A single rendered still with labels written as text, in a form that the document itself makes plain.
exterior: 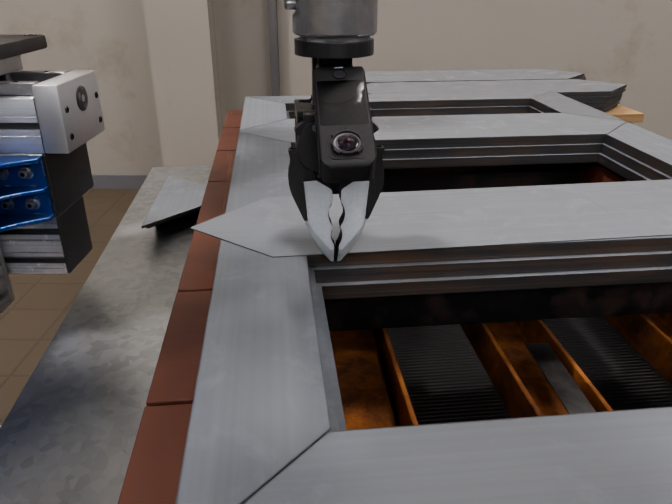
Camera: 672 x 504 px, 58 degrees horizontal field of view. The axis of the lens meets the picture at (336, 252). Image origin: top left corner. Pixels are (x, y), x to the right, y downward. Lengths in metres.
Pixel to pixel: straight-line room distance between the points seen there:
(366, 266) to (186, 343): 0.20
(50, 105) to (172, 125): 2.36
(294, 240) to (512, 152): 0.57
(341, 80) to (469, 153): 0.58
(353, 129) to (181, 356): 0.24
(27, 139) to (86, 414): 0.38
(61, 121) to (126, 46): 2.62
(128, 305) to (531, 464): 0.68
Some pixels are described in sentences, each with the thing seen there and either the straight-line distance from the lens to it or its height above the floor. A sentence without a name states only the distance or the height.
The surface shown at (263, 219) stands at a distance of 0.70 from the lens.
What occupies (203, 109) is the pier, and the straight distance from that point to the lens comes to 3.16.
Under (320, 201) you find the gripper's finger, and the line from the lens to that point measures 0.57.
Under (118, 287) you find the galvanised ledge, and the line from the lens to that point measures 0.99.
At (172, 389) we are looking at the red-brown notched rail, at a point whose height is 0.83.
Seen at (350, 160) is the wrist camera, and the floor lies 0.99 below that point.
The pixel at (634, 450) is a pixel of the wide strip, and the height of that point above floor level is 0.86.
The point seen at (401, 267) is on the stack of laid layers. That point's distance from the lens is 0.63.
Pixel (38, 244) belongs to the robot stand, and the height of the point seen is 0.77.
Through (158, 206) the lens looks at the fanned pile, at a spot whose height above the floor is 0.72.
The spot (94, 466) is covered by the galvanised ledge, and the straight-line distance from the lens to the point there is 0.68.
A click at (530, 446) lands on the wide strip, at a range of 0.40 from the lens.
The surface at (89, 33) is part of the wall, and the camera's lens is 3.54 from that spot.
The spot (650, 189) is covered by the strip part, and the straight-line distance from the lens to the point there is 0.90.
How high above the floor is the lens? 1.12
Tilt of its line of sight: 25 degrees down
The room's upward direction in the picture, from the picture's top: straight up
